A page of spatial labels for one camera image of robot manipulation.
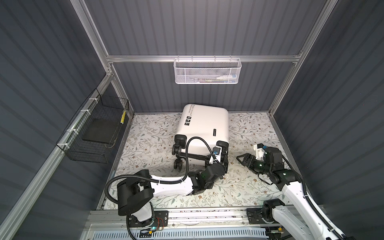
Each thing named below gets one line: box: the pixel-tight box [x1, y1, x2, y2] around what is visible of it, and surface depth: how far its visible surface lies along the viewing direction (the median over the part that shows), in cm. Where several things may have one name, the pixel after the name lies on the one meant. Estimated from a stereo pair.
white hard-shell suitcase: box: [171, 103, 229, 170], surface depth 86 cm
